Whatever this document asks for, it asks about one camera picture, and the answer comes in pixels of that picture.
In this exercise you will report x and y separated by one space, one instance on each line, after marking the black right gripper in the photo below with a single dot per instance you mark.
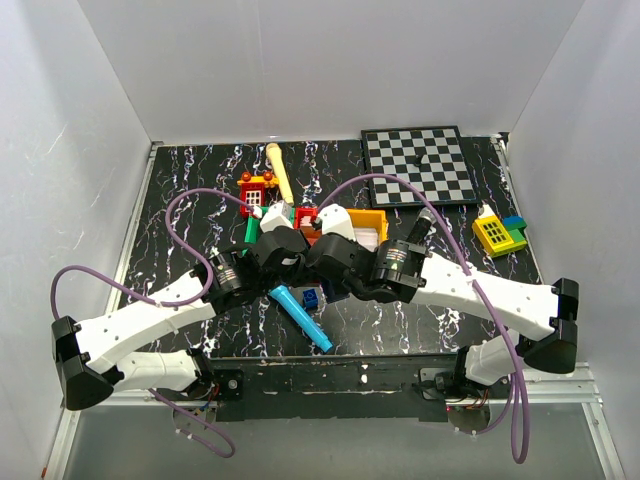
326 265

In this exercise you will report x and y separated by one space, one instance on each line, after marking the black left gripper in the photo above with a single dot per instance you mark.
288 261

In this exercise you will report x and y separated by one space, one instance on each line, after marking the navy blue card holder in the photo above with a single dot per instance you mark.
334 292

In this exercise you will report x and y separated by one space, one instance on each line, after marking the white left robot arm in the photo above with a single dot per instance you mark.
98 357

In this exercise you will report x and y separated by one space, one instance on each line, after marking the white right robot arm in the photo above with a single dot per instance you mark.
537 324

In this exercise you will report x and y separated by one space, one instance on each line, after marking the white cards in yellow bin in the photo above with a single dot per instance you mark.
367 237

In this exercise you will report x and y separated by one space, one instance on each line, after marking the small blue toy brick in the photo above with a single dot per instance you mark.
310 299

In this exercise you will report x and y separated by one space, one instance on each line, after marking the green plastic bin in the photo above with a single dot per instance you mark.
253 230

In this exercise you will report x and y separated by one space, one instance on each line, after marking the red plastic bin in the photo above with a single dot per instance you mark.
304 221

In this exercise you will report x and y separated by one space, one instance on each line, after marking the light blue toy microphone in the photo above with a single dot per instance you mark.
281 294

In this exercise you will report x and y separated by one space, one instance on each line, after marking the red toy brick house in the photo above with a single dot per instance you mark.
252 188

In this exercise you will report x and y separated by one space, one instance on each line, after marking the yellow plastic bin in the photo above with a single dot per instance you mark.
372 218

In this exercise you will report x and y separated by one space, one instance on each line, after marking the cream toy microphone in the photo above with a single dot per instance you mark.
274 155

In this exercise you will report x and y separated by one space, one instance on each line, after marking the black toy microphone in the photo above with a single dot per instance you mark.
421 228

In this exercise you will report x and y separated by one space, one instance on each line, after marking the black grey chessboard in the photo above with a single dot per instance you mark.
443 177

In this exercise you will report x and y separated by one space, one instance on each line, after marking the yellow green toy brick house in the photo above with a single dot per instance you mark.
499 236

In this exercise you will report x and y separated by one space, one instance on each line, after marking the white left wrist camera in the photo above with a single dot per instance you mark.
276 215

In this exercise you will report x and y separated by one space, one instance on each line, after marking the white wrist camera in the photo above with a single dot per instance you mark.
334 219
276 215

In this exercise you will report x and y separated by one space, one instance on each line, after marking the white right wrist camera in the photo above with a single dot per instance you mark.
334 219

